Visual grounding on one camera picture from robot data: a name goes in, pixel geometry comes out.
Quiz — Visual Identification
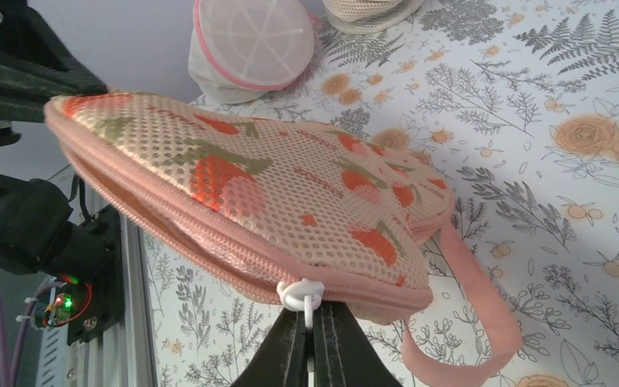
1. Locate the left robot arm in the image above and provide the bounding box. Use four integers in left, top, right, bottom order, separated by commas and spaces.
0, 1, 125, 344

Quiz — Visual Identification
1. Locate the floral patterned table mat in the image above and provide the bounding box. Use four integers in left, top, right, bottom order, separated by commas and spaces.
141, 0, 619, 387

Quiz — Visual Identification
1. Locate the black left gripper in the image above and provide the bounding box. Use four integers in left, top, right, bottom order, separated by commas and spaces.
0, 1, 107, 147

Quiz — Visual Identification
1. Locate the floral peach mesh laundry bag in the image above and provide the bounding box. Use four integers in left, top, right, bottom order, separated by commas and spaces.
43, 92, 522, 386

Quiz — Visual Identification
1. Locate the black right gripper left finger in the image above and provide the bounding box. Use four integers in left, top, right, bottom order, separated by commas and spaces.
231, 310, 309, 387

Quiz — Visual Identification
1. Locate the aluminium front rail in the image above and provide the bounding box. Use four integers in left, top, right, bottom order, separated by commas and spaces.
35, 167, 158, 386

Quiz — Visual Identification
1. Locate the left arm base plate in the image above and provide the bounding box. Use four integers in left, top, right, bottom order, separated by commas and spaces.
30, 206, 124, 345

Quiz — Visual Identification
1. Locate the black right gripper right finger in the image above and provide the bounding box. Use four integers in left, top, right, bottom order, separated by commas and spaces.
312, 302, 402, 387

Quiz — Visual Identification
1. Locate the white zipper pull tie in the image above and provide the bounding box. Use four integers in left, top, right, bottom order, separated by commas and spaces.
276, 278, 325, 331

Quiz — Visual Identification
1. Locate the white pink-trimmed mesh laundry bag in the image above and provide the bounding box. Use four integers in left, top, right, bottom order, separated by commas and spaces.
188, 0, 322, 104

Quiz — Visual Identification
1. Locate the beige round mesh laundry bag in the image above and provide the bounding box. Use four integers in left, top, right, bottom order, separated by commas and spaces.
323, 0, 425, 35

